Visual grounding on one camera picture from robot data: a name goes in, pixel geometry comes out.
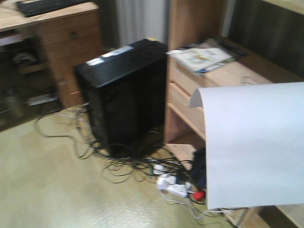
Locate white power strip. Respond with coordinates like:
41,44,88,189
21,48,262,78
152,164,191,198

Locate stack of magazines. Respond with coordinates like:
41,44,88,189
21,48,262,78
167,47,236,77

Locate grey curtain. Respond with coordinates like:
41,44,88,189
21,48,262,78
94,0,170,51

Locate white paper sheets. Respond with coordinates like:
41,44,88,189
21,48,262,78
189,82,304,210

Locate black desktop computer tower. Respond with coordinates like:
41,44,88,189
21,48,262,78
74,38,167,157

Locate wooden desk drawer cabinet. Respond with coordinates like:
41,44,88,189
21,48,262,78
0,0,105,110

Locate wooden bookshelf unit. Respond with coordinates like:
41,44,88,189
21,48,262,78
163,0,304,228

